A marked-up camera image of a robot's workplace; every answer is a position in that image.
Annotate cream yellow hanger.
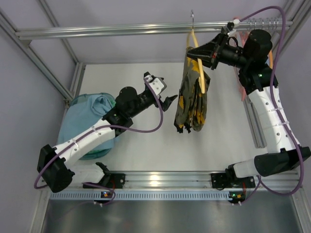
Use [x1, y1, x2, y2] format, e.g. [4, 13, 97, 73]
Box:
[186, 10, 206, 94]

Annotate camouflage trousers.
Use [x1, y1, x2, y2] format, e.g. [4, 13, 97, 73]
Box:
[174, 57, 207, 133]

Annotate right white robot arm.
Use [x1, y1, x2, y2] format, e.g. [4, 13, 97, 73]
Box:
[187, 29, 311, 180]

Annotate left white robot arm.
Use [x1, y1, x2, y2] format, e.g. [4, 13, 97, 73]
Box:
[37, 87, 177, 193]

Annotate pink hanger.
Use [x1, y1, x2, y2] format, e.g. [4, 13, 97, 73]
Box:
[234, 31, 249, 102]

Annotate orange hanger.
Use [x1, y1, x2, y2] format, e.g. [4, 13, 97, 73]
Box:
[268, 51, 274, 69]

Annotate green patterned cloth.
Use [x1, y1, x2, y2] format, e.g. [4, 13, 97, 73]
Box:
[108, 99, 116, 108]

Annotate light blue cloth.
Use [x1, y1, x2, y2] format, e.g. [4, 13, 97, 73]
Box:
[57, 93, 116, 144]

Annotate teal laundry basket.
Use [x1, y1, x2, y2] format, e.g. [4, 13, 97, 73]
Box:
[69, 93, 115, 160]

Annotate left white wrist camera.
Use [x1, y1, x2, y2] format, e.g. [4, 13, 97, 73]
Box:
[143, 72, 167, 97]

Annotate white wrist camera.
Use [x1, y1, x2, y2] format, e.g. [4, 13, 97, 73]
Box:
[225, 18, 241, 34]
[143, 72, 167, 97]

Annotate metal clothes rail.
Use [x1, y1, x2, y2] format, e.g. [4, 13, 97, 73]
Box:
[16, 20, 294, 39]

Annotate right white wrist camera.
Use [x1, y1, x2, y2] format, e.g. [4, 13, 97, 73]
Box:
[225, 18, 241, 34]

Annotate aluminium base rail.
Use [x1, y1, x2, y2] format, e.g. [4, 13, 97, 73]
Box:
[85, 170, 303, 190]

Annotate perforated cable duct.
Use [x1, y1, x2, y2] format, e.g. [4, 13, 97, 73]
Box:
[50, 190, 233, 200]

